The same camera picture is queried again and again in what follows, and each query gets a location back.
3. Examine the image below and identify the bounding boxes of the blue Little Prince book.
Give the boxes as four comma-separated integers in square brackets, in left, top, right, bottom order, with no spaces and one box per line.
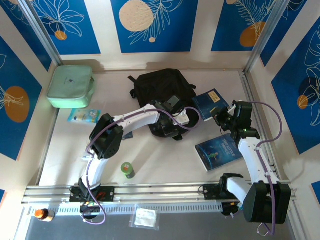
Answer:
[194,133,245,173]

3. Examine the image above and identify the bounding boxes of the black backpack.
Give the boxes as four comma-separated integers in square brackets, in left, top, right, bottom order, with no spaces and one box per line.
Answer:
[127,68,201,141]

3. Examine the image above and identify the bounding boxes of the clear bag white pad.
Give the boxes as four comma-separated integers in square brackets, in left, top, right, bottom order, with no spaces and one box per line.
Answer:
[129,205,160,231]

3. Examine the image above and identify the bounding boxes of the blue poster monstera leaf outline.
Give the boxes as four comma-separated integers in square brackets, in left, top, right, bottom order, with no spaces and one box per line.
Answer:
[271,24,320,155]

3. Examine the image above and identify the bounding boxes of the green capped small bottle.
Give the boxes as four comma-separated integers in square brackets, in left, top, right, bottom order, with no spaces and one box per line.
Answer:
[120,161,136,180]

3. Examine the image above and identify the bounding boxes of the blue cotton swab packet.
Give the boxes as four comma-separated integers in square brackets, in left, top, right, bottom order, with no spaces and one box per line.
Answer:
[67,108,102,125]

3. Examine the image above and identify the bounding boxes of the blue poster beige circle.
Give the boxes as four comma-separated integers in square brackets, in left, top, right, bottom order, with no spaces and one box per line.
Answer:
[110,0,199,54]

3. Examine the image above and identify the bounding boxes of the blue poster orange circle fern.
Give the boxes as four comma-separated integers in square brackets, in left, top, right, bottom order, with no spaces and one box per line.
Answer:
[211,0,280,53]

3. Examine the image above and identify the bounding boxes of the mint green zip pouch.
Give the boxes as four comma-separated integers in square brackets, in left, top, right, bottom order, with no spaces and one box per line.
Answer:
[46,65,97,109]

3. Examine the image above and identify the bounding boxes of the blue poster white flower outline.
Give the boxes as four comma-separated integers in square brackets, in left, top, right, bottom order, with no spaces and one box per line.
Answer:
[28,0,102,56]

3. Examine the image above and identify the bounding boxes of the brown bottle orange cap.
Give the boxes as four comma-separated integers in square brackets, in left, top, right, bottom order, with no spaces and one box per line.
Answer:
[34,208,55,223]

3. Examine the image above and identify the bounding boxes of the blue poster orange oval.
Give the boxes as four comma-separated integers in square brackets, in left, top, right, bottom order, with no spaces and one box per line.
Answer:
[0,34,43,161]

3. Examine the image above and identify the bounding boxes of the blue poster white leaf lines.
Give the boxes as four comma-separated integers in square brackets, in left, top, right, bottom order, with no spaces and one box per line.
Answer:
[0,0,53,73]

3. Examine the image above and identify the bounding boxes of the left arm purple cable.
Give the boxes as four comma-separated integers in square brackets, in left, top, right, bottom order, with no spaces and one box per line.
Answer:
[81,106,202,225]

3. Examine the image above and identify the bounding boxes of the aluminium mounting rail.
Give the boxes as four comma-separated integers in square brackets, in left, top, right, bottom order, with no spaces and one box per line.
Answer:
[21,181,298,205]

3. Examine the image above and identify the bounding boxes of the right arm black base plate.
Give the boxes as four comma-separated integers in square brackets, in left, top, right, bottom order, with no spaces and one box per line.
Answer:
[202,184,241,201]

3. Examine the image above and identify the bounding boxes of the white slotted cable duct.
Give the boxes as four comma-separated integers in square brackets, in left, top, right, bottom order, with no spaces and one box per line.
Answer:
[24,201,223,215]

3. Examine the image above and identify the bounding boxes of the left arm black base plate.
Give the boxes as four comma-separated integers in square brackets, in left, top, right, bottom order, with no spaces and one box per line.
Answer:
[69,186,116,203]

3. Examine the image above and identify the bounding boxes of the aluminium frame post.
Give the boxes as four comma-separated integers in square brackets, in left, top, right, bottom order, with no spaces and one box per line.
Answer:
[18,0,63,66]
[243,0,288,73]

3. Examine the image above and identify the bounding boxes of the metal wire tongs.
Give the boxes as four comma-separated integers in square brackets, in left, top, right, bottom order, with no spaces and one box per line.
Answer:
[256,223,271,236]

